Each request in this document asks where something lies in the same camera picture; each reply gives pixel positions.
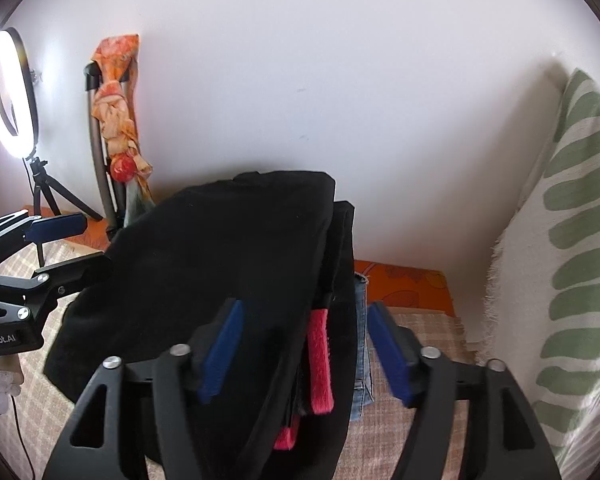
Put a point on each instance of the black pants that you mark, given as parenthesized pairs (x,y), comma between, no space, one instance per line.
(205,250)

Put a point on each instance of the blue jeans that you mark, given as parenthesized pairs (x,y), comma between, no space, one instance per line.
(362,360)

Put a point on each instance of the grey metal chair frame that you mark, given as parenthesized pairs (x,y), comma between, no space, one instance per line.
(99,160)

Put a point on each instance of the orange patterned scarf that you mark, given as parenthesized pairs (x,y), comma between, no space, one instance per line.
(115,110)

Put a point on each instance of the green striped white pillow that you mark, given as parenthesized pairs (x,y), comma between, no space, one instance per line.
(570,260)

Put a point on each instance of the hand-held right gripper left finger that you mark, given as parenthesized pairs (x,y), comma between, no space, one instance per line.
(220,355)

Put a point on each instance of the black tripod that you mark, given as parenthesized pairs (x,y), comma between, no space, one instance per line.
(40,180)

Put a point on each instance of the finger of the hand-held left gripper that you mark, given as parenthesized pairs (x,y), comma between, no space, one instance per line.
(75,270)
(55,227)

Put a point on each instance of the dark folded cloth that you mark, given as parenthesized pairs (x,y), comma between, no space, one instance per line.
(342,260)

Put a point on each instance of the red fuzzy cloth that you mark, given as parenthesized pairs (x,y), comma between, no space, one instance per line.
(286,437)
(320,360)

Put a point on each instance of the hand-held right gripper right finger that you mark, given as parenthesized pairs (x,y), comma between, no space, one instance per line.
(390,355)

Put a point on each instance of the beige plaid blanket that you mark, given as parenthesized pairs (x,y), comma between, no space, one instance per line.
(445,327)

